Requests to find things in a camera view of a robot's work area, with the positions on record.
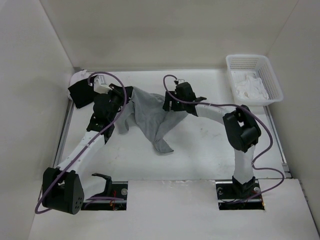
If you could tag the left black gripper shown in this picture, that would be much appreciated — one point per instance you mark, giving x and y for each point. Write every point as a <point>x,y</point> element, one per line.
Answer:
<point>119,90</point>

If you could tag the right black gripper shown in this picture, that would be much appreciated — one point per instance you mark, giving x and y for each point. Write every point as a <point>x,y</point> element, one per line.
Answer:
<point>166,105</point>

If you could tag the grey tank top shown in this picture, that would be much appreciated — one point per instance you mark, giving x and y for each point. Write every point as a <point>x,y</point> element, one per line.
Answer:
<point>149,116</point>

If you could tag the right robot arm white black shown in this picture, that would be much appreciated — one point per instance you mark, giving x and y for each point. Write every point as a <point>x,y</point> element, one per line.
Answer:
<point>241,129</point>

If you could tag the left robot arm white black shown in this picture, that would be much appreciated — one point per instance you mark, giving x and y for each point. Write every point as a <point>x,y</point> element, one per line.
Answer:
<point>64,188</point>

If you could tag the folded black tank top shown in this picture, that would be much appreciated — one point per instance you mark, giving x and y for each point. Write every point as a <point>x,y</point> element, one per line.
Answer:
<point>82,94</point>

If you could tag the folded white tank top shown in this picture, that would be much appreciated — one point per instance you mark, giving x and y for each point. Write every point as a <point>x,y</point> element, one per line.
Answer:
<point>78,76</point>

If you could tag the white tank top in basket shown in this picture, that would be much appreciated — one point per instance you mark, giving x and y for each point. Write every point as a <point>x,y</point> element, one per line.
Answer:
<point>251,87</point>

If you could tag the white plastic basket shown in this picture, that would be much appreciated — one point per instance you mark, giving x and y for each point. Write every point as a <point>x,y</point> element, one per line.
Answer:
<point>240,64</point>

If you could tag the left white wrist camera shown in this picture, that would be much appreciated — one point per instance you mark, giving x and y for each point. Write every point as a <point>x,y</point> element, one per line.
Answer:
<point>100,85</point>

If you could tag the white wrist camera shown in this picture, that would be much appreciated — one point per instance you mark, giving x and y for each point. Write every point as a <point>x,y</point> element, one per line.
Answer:
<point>179,81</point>
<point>100,85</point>

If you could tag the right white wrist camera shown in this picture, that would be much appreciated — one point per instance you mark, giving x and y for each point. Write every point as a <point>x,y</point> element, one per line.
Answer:
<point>179,81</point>

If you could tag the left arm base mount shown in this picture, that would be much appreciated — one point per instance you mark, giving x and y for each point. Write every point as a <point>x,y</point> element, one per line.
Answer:
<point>108,195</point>

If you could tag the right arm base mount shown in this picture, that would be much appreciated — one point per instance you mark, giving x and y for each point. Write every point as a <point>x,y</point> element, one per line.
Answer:
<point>231,197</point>

